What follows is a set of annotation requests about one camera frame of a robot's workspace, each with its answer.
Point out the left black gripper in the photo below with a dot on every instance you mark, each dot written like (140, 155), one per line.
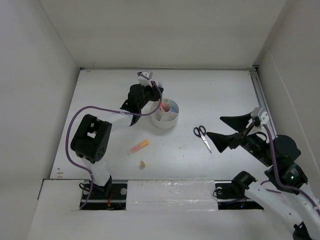
(154, 92)

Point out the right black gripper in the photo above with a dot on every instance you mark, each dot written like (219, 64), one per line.
(238, 123)

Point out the red pink pen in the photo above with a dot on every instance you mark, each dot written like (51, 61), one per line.
(165, 107)

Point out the orange yellow highlighter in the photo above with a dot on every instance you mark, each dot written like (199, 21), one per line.
(138, 147)

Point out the small yellow eraser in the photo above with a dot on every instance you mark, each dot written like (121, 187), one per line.
(142, 164)

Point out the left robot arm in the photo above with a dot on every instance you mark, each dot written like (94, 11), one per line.
(88, 145)

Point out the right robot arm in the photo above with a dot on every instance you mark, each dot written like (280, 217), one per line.
(278, 154)

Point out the white round divided organizer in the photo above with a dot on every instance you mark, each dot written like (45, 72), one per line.
(166, 120)

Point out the clear tape sheet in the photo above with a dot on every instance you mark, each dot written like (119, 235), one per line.
(171, 195)

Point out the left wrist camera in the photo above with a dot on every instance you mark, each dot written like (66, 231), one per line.
(144, 78)

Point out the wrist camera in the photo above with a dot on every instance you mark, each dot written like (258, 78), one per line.
(259, 117)
(144, 78)

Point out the black handled scissors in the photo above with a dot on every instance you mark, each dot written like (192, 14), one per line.
(200, 132)

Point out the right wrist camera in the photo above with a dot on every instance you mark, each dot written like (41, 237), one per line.
(259, 117)

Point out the aluminium rail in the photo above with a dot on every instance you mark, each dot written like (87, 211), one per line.
(261, 96)

